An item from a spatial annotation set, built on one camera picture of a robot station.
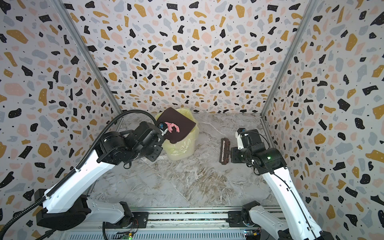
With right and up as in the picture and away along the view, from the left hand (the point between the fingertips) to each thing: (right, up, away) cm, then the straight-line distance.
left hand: (158, 143), depth 64 cm
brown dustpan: (+11, +9, +6) cm, 15 cm away
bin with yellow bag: (+10, -5, +13) cm, 17 cm away
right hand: (+32, -4, +6) cm, 33 cm away
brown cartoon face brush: (+31, -7, +18) cm, 37 cm away
